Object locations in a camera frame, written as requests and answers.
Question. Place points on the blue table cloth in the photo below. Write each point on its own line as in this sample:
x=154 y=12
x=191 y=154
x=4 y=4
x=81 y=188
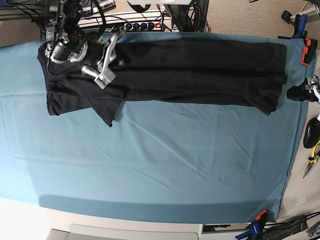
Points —
x=159 y=162

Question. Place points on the black T-shirt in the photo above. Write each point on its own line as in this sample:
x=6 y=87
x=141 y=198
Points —
x=197 y=71

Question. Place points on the orange blue clamp bottom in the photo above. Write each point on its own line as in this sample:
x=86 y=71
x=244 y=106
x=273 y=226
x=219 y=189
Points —
x=256 y=228

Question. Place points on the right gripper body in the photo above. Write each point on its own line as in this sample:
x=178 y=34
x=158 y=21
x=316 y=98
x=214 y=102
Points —
x=93 y=57

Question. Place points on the yellow handled pliers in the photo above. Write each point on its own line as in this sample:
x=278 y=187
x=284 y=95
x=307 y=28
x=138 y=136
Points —
x=313 y=159

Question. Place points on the white power strip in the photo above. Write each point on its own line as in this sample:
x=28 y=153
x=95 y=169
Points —
x=137 y=27

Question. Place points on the blue clamp top right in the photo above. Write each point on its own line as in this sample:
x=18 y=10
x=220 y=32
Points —
x=299 y=31

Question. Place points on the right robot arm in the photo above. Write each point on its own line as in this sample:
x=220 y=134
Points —
x=68 y=14

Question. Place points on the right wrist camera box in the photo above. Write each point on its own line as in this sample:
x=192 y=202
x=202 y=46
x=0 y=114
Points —
x=105 y=78

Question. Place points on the black computer mouse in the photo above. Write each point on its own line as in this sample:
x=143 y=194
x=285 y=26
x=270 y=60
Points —
x=312 y=133

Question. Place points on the orange black clamp top right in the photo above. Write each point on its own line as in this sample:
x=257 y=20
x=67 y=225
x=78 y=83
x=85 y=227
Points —
x=309 y=51

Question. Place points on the black caster wheel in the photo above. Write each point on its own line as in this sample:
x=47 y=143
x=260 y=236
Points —
x=286 y=16

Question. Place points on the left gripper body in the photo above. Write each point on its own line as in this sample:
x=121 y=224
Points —
x=313 y=87

